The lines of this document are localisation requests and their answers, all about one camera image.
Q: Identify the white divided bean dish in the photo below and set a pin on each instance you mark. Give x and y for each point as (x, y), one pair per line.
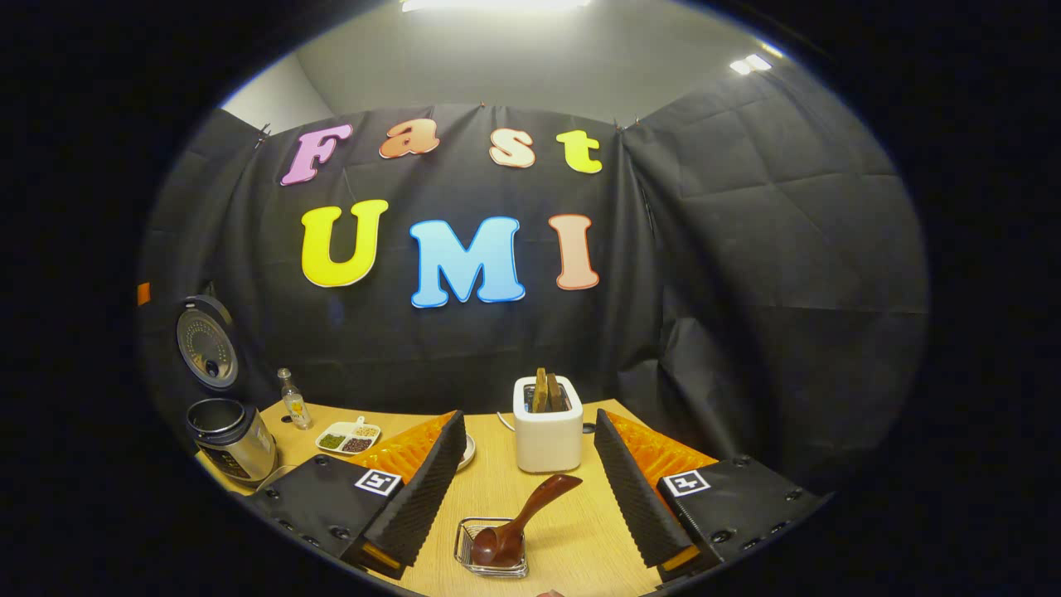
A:
(348, 438)

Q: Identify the white round plate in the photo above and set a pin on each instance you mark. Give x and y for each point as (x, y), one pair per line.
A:
(469, 452)

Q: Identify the brown toast slice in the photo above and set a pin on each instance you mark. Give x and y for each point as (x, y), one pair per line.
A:
(540, 391)
(555, 395)

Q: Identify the small clear glass bottle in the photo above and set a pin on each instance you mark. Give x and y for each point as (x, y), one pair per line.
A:
(296, 406)

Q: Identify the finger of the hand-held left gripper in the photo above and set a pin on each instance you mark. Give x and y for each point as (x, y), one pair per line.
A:
(143, 293)

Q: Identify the brown wooden spoon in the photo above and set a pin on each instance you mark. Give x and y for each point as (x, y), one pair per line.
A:
(530, 514)

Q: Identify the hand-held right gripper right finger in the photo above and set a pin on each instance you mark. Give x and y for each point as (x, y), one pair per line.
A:
(634, 497)

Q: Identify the small ceiling light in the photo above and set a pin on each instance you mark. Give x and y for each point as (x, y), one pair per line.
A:
(750, 64)

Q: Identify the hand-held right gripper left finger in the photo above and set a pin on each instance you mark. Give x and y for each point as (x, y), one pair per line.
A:
(427, 497)

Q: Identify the silver black rice cooker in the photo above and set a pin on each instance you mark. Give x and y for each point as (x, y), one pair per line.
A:
(236, 444)

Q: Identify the long ceiling light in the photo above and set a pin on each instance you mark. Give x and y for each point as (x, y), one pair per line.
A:
(497, 4)

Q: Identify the black backdrop cloth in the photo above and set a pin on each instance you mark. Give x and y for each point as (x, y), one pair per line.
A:
(746, 290)

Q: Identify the clear chopstick holder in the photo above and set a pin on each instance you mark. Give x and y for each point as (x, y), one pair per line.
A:
(464, 547)

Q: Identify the white toaster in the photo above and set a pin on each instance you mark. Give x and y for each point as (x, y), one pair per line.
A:
(547, 439)

